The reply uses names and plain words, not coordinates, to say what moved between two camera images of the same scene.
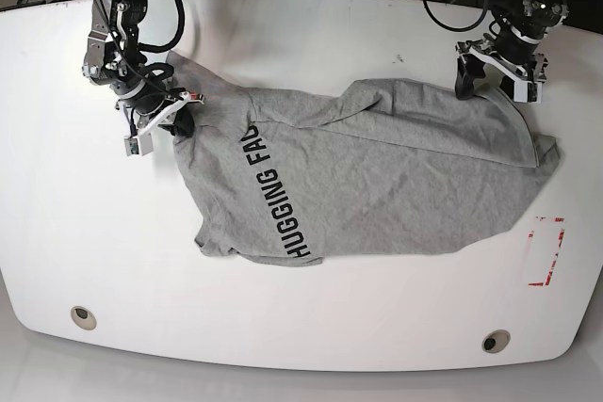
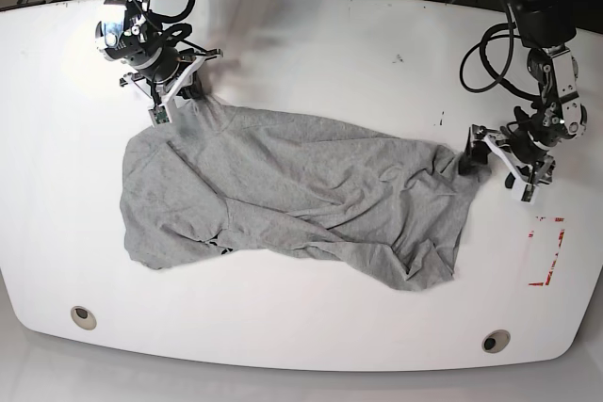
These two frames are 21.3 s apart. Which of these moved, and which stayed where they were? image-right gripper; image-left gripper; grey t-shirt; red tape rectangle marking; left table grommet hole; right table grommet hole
Moved: image-left gripper; image-right gripper; grey t-shirt
Stayed: red tape rectangle marking; left table grommet hole; right table grommet hole
